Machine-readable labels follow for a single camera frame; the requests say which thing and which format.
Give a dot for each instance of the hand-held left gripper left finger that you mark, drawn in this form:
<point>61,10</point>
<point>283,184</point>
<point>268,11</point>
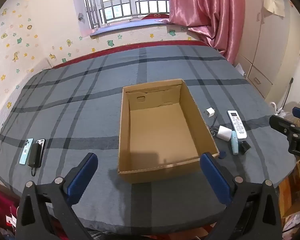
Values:
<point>82,177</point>

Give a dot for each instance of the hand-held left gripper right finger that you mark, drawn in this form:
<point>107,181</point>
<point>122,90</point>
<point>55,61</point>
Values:
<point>215,180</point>

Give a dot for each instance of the light blue bottle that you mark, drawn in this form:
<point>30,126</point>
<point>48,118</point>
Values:
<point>234,143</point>

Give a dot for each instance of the small black object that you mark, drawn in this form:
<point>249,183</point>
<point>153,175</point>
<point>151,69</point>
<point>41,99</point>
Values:
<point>245,148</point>

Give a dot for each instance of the white remote control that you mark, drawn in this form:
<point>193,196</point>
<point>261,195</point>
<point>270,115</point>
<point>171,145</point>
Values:
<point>237,125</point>

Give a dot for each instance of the bunch of keys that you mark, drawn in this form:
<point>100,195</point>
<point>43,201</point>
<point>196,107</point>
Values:
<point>212,130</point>

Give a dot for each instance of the brown cardboard box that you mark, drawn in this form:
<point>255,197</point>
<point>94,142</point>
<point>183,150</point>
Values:
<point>162,130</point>

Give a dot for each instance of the white plastic bag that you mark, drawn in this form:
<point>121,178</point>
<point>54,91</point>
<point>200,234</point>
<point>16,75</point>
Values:
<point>277,108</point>

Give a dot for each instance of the small dark blue cap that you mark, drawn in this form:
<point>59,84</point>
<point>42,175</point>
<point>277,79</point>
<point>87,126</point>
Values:
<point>222,154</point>

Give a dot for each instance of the large white charger plug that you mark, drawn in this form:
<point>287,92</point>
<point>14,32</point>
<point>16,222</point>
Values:
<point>224,132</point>

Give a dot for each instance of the silver phone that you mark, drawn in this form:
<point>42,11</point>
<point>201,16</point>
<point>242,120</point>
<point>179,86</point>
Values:
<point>41,141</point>

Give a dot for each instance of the light blue phone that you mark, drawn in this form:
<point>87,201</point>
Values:
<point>25,152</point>

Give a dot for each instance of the white paper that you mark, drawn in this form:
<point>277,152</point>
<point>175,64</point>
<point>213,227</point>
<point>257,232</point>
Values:
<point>240,70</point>

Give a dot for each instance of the small white charger cube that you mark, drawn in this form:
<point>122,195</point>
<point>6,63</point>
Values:
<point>210,112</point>

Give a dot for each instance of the grey plaid blanket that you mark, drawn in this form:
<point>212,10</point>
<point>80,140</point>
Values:
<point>77,110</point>

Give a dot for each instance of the beige wardrobe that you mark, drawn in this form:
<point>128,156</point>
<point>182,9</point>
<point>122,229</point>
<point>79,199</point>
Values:
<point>270,42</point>

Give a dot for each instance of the red patterned cloth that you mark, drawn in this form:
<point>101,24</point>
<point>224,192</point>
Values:
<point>0,205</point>

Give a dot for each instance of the paper sheet on wardrobe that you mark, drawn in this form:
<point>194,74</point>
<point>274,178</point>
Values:
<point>272,1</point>

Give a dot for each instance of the pink satin curtain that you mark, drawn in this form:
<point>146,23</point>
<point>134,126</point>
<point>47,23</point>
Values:
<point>202,2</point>

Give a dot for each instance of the window sill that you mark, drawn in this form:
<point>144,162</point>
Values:
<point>130,26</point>

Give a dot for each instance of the red cushion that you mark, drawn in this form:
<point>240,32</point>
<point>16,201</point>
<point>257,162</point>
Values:
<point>155,16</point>

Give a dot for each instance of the grey metal window railing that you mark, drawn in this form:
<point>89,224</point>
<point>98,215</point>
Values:
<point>88,7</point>

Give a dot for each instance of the grey wall hook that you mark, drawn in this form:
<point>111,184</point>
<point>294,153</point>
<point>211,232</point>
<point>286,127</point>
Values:
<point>80,17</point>

